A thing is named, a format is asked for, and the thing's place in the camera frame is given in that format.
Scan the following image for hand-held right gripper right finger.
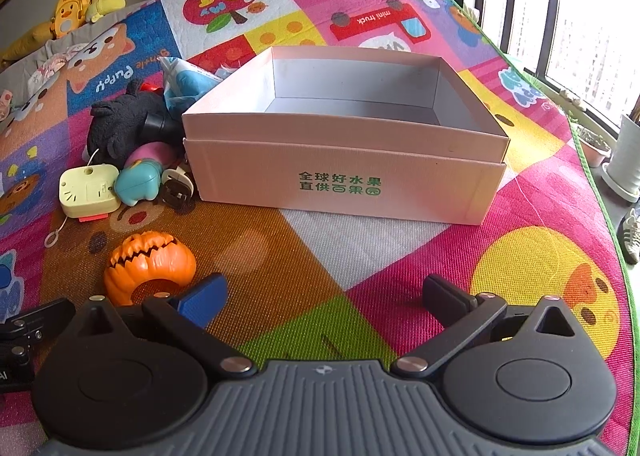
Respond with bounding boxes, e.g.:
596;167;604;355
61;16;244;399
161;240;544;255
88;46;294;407
393;274;577;380

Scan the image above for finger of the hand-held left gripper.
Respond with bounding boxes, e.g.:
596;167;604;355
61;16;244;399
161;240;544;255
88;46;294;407
0;298;77;343

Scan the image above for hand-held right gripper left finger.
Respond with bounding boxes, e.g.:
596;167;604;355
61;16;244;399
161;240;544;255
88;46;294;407
75;272;253;378

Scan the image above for orange pumpkin toy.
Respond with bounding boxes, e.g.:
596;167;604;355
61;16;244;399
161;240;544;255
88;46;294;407
104;232;197;308

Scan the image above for pink cardboard box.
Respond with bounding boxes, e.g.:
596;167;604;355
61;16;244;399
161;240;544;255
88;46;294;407
181;47;511;227

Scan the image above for black cylindrical handle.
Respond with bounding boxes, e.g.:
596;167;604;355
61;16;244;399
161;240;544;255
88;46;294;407
142;112;184;143

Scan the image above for blue white pouch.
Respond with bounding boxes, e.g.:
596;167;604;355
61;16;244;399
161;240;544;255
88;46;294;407
161;57;226;115

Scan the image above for colourful cartoon play mat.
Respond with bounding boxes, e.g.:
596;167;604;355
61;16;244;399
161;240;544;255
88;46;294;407
0;0;640;456

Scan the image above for black white plug adapter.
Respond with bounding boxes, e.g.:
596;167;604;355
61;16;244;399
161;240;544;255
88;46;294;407
159;163;199;215

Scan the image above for cream cat-shaped toy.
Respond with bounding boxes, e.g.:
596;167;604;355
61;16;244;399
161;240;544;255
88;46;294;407
59;162;121;223

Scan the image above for teal pink toy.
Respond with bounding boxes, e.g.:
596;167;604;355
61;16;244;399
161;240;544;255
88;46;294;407
115;143;177;207

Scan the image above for black plush toy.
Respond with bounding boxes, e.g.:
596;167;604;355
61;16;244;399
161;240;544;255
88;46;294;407
87;79;174;162

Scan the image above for white sneaker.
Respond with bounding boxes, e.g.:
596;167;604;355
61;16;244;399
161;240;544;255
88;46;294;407
619;208;640;265

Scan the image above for terracotta planter with plants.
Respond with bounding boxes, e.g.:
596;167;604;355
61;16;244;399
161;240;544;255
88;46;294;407
574;122;612;168

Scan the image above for white flower pot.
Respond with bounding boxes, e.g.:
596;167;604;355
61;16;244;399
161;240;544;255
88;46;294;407
601;113;640;200

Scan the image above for floral white cloth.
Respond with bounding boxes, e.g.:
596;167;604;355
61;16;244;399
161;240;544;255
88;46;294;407
27;42;84;93

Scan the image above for long yellow plush pillow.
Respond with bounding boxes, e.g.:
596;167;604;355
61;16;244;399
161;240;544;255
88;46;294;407
0;24;56;66

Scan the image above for yellow plush duck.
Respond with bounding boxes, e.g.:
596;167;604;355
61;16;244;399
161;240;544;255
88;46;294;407
47;0;96;40

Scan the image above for thin white cord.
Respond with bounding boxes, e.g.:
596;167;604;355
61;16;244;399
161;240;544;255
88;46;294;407
45;213;88;248

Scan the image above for black window frame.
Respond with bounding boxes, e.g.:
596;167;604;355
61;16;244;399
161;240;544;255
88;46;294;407
462;0;640;109

